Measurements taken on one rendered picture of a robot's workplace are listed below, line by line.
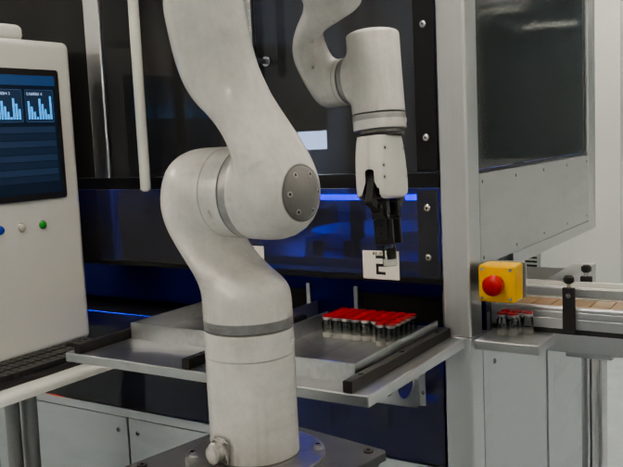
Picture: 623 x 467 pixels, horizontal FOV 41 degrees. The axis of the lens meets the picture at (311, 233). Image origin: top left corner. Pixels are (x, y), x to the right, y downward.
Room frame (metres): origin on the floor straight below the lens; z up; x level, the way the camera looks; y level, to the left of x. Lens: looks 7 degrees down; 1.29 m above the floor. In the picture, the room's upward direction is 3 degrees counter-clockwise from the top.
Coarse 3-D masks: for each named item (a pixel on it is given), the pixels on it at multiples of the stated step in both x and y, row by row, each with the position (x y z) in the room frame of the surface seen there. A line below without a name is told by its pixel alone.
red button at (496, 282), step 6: (492, 276) 1.55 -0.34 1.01; (498, 276) 1.56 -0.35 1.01; (486, 282) 1.55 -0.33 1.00; (492, 282) 1.55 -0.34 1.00; (498, 282) 1.54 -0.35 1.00; (486, 288) 1.55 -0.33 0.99; (492, 288) 1.55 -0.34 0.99; (498, 288) 1.54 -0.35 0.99; (486, 294) 1.56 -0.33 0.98; (492, 294) 1.55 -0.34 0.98; (498, 294) 1.55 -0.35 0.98
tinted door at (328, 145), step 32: (256, 0) 1.88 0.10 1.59; (288, 0) 1.83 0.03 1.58; (384, 0) 1.71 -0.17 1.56; (256, 32) 1.88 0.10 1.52; (288, 32) 1.83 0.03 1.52; (288, 64) 1.84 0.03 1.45; (288, 96) 1.84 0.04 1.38; (320, 128) 1.80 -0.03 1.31; (352, 128) 1.75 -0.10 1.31; (320, 160) 1.80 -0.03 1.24; (352, 160) 1.75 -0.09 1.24
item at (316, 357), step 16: (304, 320) 1.69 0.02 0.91; (320, 320) 1.74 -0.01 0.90; (304, 336) 1.68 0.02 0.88; (320, 336) 1.68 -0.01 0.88; (416, 336) 1.55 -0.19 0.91; (304, 352) 1.56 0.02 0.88; (320, 352) 1.55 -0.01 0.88; (336, 352) 1.55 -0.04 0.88; (352, 352) 1.54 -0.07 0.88; (368, 352) 1.54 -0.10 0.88; (384, 352) 1.44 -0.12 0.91; (304, 368) 1.40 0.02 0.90; (320, 368) 1.38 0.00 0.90; (336, 368) 1.36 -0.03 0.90; (352, 368) 1.35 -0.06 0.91
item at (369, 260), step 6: (366, 252) 1.73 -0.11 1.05; (372, 252) 1.72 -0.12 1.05; (378, 252) 1.71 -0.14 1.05; (366, 258) 1.73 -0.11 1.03; (372, 258) 1.72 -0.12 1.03; (366, 264) 1.73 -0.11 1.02; (372, 264) 1.72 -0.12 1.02; (366, 270) 1.73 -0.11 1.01; (372, 270) 1.72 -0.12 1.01; (384, 270) 1.71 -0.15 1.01; (390, 270) 1.70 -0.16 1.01; (396, 270) 1.69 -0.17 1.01; (366, 276) 1.73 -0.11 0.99; (372, 276) 1.72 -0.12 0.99; (378, 276) 1.71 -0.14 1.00; (384, 276) 1.71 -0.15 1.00; (390, 276) 1.70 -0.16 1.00; (396, 276) 1.69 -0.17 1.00
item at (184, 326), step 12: (168, 312) 1.84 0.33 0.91; (180, 312) 1.87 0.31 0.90; (192, 312) 1.91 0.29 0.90; (300, 312) 1.83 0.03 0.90; (312, 312) 1.87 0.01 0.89; (132, 324) 1.74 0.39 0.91; (144, 324) 1.72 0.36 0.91; (156, 324) 1.81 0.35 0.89; (168, 324) 1.84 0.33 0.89; (180, 324) 1.85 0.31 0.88; (192, 324) 1.84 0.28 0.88; (132, 336) 1.74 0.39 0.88; (144, 336) 1.73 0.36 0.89; (156, 336) 1.71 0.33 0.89; (168, 336) 1.69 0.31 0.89; (180, 336) 1.67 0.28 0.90; (192, 336) 1.65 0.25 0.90
